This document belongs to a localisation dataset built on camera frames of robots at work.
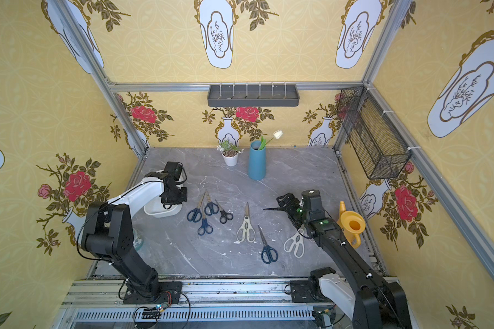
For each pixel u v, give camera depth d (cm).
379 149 73
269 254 83
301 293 73
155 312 71
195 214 95
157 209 85
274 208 96
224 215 95
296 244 86
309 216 64
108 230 47
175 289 74
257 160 96
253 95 92
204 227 90
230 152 109
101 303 73
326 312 72
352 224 80
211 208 97
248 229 88
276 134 90
